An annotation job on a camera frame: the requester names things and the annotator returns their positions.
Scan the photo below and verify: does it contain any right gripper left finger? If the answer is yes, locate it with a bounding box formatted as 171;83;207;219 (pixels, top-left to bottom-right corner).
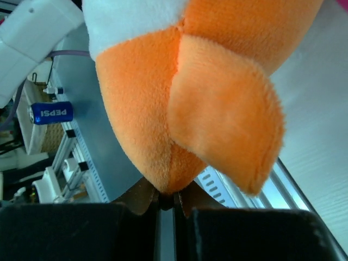
1;179;159;260

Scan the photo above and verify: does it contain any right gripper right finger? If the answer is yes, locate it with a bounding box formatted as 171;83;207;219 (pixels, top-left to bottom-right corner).
173;183;343;260

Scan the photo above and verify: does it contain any orange shark plush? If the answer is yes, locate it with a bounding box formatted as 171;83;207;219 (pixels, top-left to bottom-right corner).
82;1;322;195

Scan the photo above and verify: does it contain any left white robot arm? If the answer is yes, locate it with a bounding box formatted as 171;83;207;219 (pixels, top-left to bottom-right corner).
1;0;84;107

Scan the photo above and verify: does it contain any blue Pepsi can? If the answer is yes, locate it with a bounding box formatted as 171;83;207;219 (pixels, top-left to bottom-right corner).
27;102;74;125

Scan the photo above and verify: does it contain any white slotted cable duct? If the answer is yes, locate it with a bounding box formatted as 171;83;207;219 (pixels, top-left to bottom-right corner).
195;166;260;208

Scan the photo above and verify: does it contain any aluminium front rail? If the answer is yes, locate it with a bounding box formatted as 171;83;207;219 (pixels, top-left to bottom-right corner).
248;160;315;213

